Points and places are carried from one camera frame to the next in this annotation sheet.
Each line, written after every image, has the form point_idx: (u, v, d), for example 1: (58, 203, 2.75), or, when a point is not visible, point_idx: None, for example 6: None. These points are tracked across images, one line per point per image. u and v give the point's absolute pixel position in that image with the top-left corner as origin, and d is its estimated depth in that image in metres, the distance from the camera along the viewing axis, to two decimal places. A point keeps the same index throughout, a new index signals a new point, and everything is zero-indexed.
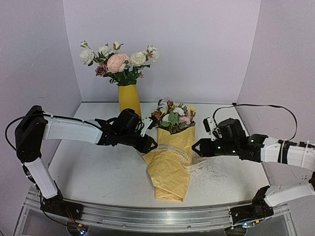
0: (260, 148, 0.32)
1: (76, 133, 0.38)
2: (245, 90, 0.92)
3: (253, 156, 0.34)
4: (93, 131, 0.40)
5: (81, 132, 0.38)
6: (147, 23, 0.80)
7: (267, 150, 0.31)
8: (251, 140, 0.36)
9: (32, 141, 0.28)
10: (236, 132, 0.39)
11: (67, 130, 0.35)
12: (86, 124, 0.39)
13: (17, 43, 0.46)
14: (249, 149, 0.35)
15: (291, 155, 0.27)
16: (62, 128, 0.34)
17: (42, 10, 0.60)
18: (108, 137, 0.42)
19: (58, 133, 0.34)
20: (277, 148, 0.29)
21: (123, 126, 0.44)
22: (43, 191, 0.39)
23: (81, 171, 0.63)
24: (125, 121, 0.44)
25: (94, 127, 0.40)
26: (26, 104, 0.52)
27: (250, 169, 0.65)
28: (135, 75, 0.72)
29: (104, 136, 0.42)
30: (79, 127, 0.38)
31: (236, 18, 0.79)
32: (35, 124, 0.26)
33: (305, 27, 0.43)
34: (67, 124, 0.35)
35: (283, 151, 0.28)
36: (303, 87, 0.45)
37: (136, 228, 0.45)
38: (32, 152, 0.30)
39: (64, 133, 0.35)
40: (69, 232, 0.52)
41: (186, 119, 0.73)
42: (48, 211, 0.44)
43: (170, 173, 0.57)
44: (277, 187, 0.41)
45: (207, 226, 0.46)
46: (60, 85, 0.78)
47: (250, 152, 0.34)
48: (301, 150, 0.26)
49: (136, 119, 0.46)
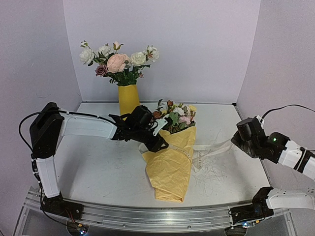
0: (281, 151, 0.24)
1: (90, 129, 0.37)
2: (245, 90, 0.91)
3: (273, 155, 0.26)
4: (108, 127, 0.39)
5: (96, 128, 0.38)
6: (146, 23, 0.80)
7: (288, 155, 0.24)
8: (273, 139, 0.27)
9: (48, 138, 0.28)
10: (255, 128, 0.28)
11: (82, 125, 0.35)
12: (101, 120, 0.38)
13: (17, 44, 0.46)
14: (269, 146, 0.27)
15: (311, 167, 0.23)
16: (77, 124, 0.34)
17: (41, 10, 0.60)
18: (122, 132, 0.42)
19: (73, 129, 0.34)
20: (299, 155, 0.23)
21: (137, 123, 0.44)
22: (46, 190, 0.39)
23: (81, 171, 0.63)
24: (138, 117, 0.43)
25: (110, 122, 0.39)
26: (26, 103, 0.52)
27: (251, 170, 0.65)
28: (135, 75, 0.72)
29: (119, 131, 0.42)
30: (95, 123, 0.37)
31: (236, 18, 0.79)
32: (51, 121, 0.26)
33: (305, 28, 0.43)
34: (82, 120, 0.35)
35: (301, 161, 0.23)
36: (302, 87, 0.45)
37: (136, 228, 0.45)
38: (47, 149, 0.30)
39: (79, 129, 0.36)
40: (69, 232, 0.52)
41: (186, 119, 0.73)
42: (48, 211, 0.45)
43: (169, 173, 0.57)
44: (282, 191, 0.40)
45: (207, 226, 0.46)
46: (60, 85, 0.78)
47: (269, 150, 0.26)
48: None
49: (149, 116, 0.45)
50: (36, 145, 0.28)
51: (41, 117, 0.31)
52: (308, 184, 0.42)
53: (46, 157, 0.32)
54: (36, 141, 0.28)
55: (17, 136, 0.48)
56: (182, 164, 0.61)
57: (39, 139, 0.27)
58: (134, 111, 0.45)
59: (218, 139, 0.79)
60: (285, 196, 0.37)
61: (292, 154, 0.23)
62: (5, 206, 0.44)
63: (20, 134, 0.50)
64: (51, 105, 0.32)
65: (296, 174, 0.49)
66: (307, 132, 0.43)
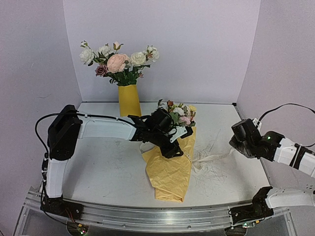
0: (276, 148, 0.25)
1: (110, 131, 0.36)
2: (245, 90, 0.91)
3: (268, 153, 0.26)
4: (127, 129, 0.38)
5: (114, 130, 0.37)
6: (146, 23, 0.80)
7: (282, 152, 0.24)
8: (267, 138, 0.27)
9: (67, 141, 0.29)
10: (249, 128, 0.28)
11: (101, 128, 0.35)
12: (119, 122, 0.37)
13: (17, 44, 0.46)
14: (263, 144, 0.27)
15: (306, 163, 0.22)
16: (96, 126, 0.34)
17: (41, 10, 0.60)
18: (142, 132, 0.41)
19: (92, 132, 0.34)
20: (294, 151, 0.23)
21: (156, 126, 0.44)
22: (49, 189, 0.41)
23: (81, 171, 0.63)
24: (158, 120, 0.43)
25: (129, 124, 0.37)
26: (26, 103, 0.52)
27: (251, 170, 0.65)
28: (135, 75, 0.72)
29: (138, 132, 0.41)
30: (114, 125, 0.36)
31: (236, 18, 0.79)
32: (70, 125, 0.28)
33: (305, 28, 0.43)
34: (102, 122, 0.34)
35: (297, 157, 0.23)
36: (301, 87, 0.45)
37: (136, 228, 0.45)
38: (65, 152, 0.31)
39: (99, 132, 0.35)
40: (69, 232, 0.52)
41: (186, 119, 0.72)
42: (48, 211, 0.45)
43: (169, 173, 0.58)
44: (281, 190, 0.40)
45: (207, 226, 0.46)
46: (60, 85, 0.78)
47: (264, 149, 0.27)
48: None
49: (169, 120, 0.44)
50: (54, 148, 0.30)
51: (60, 120, 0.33)
52: (308, 182, 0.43)
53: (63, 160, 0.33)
54: (55, 144, 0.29)
55: (17, 135, 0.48)
56: (182, 164, 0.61)
57: (57, 142, 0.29)
58: (154, 113, 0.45)
59: (218, 139, 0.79)
60: (284, 194, 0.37)
61: (285, 150, 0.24)
62: (5, 206, 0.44)
63: (20, 134, 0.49)
64: (69, 108, 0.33)
65: (296, 173, 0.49)
66: (307, 131, 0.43)
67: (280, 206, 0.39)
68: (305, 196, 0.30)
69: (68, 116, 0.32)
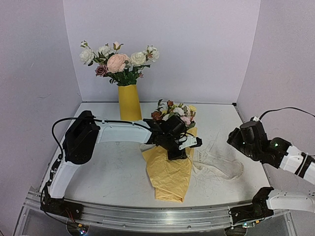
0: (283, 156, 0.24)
1: (126, 134, 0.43)
2: (245, 90, 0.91)
3: (275, 161, 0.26)
4: (141, 132, 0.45)
5: (131, 133, 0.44)
6: (146, 23, 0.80)
7: (289, 160, 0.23)
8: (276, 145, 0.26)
9: (84, 146, 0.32)
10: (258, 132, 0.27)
11: (119, 131, 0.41)
12: (136, 126, 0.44)
13: (17, 44, 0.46)
14: (270, 151, 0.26)
15: (312, 173, 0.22)
16: (114, 131, 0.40)
17: (41, 10, 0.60)
18: (157, 135, 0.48)
19: (110, 134, 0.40)
20: (300, 161, 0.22)
21: (170, 131, 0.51)
22: (52, 190, 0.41)
23: (81, 171, 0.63)
24: (173, 126, 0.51)
25: (143, 128, 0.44)
26: (26, 103, 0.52)
27: (251, 170, 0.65)
28: (135, 75, 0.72)
29: (153, 135, 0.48)
30: (130, 129, 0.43)
31: (236, 18, 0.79)
32: (88, 132, 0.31)
33: (305, 28, 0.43)
34: (121, 127, 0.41)
35: (302, 167, 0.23)
36: (301, 87, 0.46)
37: (136, 228, 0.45)
38: (83, 156, 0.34)
39: (115, 135, 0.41)
40: (69, 232, 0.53)
41: (186, 119, 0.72)
42: (48, 211, 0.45)
43: (170, 174, 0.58)
44: (283, 192, 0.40)
45: (207, 226, 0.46)
46: (60, 85, 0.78)
47: (271, 156, 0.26)
48: None
49: (181, 127, 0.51)
50: (74, 153, 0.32)
51: (77, 126, 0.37)
52: (308, 187, 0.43)
53: (80, 163, 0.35)
54: (74, 150, 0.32)
55: (17, 135, 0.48)
56: (182, 164, 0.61)
57: (76, 147, 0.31)
58: (170, 120, 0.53)
59: (218, 139, 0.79)
60: (285, 198, 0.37)
61: (290, 158, 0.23)
62: (6, 206, 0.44)
63: (21, 133, 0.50)
64: (87, 114, 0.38)
65: (297, 177, 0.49)
66: (307, 131, 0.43)
67: (281, 208, 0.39)
68: (307, 202, 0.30)
69: (86, 122, 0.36)
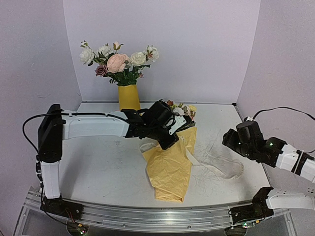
0: (278, 155, 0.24)
1: (99, 129, 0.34)
2: (245, 90, 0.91)
3: (270, 160, 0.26)
4: (116, 126, 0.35)
5: (104, 127, 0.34)
6: (146, 24, 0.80)
7: (284, 158, 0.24)
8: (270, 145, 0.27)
9: (51, 143, 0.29)
10: (255, 132, 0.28)
11: (90, 126, 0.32)
12: (110, 118, 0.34)
13: (17, 44, 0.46)
14: (266, 151, 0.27)
15: (308, 170, 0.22)
16: (83, 126, 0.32)
17: (42, 10, 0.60)
18: (137, 129, 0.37)
19: (79, 131, 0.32)
20: (295, 158, 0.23)
21: (154, 120, 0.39)
22: (47, 190, 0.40)
23: (81, 171, 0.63)
24: (157, 113, 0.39)
25: (119, 119, 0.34)
26: (26, 103, 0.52)
27: (251, 170, 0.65)
28: (135, 75, 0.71)
29: (132, 128, 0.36)
30: (104, 122, 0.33)
31: (236, 18, 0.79)
32: (52, 126, 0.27)
33: (306, 28, 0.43)
34: (90, 120, 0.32)
35: (299, 164, 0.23)
36: (301, 87, 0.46)
37: (136, 228, 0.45)
38: (52, 152, 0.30)
39: (87, 130, 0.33)
40: (69, 232, 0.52)
41: None
42: (48, 211, 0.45)
43: (169, 173, 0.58)
44: (281, 191, 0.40)
45: (207, 226, 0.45)
46: (60, 85, 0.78)
47: (266, 156, 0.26)
48: None
49: (169, 113, 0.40)
50: (42, 151, 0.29)
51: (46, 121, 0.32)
52: (307, 184, 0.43)
53: (52, 161, 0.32)
54: (42, 147, 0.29)
55: (17, 135, 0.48)
56: (182, 164, 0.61)
57: (42, 145, 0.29)
58: (152, 106, 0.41)
59: (218, 139, 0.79)
60: (284, 196, 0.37)
61: (284, 156, 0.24)
62: (6, 206, 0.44)
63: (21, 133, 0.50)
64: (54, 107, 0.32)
65: (296, 176, 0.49)
66: (307, 131, 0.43)
67: (281, 207, 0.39)
68: (305, 200, 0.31)
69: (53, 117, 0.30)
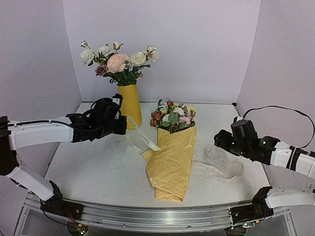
0: (271, 152, 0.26)
1: (47, 137, 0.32)
2: (245, 90, 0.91)
3: (264, 159, 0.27)
4: (63, 131, 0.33)
5: (52, 133, 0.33)
6: (146, 24, 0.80)
7: (277, 155, 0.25)
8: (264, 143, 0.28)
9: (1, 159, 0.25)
10: (248, 131, 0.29)
11: (37, 134, 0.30)
12: (54, 124, 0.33)
13: (17, 44, 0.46)
14: (260, 149, 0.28)
15: (301, 163, 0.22)
16: (29, 135, 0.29)
17: (41, 10, 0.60)
18: (83, 132, 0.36)
19: (26, 140, 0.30)
20: (289, 153, 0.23)
21: (99, 118, 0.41)
22: (38, 193, 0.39)
23: (81, 171, 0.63)
24: (100, 112, 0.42)
25: (64, 124, 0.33)
26: (26, 103, 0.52)
27: (251, 169, 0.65)
28: (135, 75, 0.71)
29: (78, 132, 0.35)
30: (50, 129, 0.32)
31: (236, 18, 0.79)
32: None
33: (305, 28, 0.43)
34: (35, 129, 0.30)
35: (293, 159, 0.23)
36: (301, 87, 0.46)
37: (136, 228, 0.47)
38: (4, 164, 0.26)
39: (35, 139, 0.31)
40: (69, 232, 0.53)
41: (186, 119, 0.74)
42: (48, 211, 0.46)
43: (169, 173, 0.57)
44: (280, 189, 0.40)
45: (207, 226, 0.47)
46: (60, 85, 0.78)
47: (260, 154, 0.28)
48: (311, 161, 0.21)
49: (112, 109, 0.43)
50: None
51: None
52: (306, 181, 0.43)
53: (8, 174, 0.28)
54: None
55: None
56: (182, 164, 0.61)
57: None
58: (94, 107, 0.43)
59: None
60: (283, 194, 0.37)
61: (278, 153, 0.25)
62: (6, 205, 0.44)
63: None
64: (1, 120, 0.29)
65: (295, 173, 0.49)
66: (306, 131, 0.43)
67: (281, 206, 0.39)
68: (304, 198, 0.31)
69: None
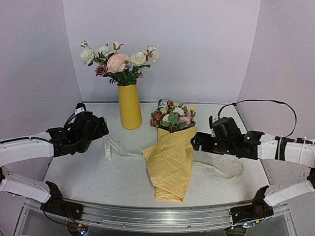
0: (257, 145, 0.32)
1: (28, 152, 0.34)
2: (245, 90, 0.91)
3: (250, 153, 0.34)
4: (43, 147, 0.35)
5: (33, 149, 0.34)
6: (146, 23, 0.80)
7: (264, 147, 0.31)
8: (247, 138, 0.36)
9: None
10: (230, 130, 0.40)
11: (17, 151, 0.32)
12: (35, 140, 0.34)
13: (17, 44, 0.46)
14: (245, 146, 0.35)
15: (289, 151, 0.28)
16: (11, 152, 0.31)
17: (41, 10, 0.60)
18: (64, 146, 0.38)
19: (6, 158, 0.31)
20: (275, 144, 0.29)
21: (79, 132, 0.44)
22: (35, 198, 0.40)
23: (81, 171, 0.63)
24: (80, 127, 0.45)
25: (44, 140, 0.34)
26: (26, 103, 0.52)
27: (251, 169, 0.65)
28: (135, 75, 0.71)
29: (58, 147, 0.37)
30: (31, 145, 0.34)
31: (236, 18, 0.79)
32: None
33: (305, 28, 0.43)
34: (16, 145, 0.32)
35: (280, 148, 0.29)
36: (301, 87, 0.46)
37: (136, 228, 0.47)
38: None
39: (16, 155, 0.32)
40: (69, 232, 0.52)
41: (186, 119, 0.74)
42: (48, 211, 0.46)
43: (170, 173, 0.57)
44: (276, 186, 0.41)
45: (207, 226, 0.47)
46: (60, 85, 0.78)
47: (246, 150, 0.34)
48: (299, 147, 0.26)
49: (91, 122, 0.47)
50: None
51: None
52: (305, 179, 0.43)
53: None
54: None
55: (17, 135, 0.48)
56: (182, 164, 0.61)
57: None
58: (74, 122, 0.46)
59: None
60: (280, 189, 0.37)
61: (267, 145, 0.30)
62: (6, 205, 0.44)
63: (20, 133, 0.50)
64: None
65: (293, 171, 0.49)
66: (306, 131, 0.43)
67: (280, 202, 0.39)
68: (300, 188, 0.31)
69: None
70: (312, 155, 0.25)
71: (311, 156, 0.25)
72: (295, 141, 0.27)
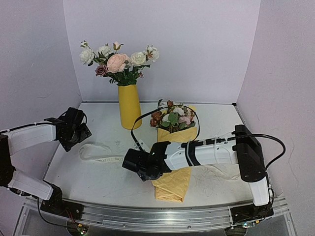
0: (164, 161, 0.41)
1: (35, 137, 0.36)
2: (245, 90, 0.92)
3: (159, 167, 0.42)
4: (48, 130, 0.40)
5: (41, 133, 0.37)
6: (146, 24, 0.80)
7: (170, 160, 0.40)
8: (152, 154, 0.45)
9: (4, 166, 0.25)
10: (133, 160, 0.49)
11: (28, 135, 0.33)
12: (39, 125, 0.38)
13: (17, 43, 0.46)
14: (152, 164, 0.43)
15: (201, 156, 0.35)
16: (22, 137, 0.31)
17: (41, 11, 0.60)
18: (62, 128, 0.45)
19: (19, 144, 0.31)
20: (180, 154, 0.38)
21: (72, 120, 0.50)
22: (40, 196, 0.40)
23: (80, 171, 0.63)
24: (72, 116, 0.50)
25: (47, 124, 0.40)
26: (26, 103, 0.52)
27: None
28: (135, 75, 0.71)
29: (59, 130, 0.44)
30: (37, 129, 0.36)
31: (236, 17, 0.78)
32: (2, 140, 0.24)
33: (305, 28, 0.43)
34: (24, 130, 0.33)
35: (189, 155, 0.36)
36: (301, 87, 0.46)
37: (136, 228, 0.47)
38: (6, 174, 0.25)
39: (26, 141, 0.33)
40: (69, 232, 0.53)
41: (186, 119, 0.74)
42: (48, 211, 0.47)
43: (170, 173, 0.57)
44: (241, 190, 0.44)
45: (207, 226, 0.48)
46: (60, 85, 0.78)
47: (154, 167, 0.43)
48: (210, 150, 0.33)
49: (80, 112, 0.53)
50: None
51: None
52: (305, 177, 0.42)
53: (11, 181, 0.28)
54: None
55: None
56: None
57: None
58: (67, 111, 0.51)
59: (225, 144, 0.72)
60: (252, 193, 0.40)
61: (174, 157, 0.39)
62: (6, 205, 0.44)
63: None
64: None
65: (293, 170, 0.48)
66: (305, 131, 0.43)
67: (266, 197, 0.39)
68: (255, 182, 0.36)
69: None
70: (226, 153, 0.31)
71: (227, 153, 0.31)
72: (206, 144, 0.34)
